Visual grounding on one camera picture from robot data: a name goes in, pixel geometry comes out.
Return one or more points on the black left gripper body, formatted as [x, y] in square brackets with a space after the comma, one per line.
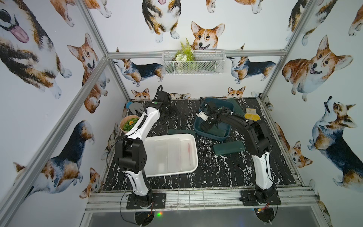
[169, 105]

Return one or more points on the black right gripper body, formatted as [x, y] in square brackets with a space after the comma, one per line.
[208, 123]

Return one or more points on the dark green pencil case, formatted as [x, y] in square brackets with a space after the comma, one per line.
[173, 131]

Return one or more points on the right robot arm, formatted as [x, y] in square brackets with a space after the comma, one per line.
[257, 142]

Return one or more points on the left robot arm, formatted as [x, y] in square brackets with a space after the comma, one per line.
[130, 151]

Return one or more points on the teal plastic storage box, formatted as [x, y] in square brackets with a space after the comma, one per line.
[216, 104]

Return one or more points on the white plastic storage box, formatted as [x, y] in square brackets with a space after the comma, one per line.
[157, 155]

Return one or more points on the grey work glove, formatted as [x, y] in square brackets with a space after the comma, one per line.
[135, 107]

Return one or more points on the yellow work glove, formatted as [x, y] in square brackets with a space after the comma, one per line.
[252, 115]

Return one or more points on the beige pot with green plant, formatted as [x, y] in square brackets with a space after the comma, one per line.
[128, 123]

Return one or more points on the artificial fern plant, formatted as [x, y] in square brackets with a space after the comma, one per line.
[184, 58]

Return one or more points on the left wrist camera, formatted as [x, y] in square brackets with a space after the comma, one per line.
[163, 98]

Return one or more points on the white wire wall basket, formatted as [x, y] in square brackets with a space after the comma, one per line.
[206, 62]

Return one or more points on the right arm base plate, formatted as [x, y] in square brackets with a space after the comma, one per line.
[260, 197]

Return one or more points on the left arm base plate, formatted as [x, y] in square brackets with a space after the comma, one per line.
[151, 200]

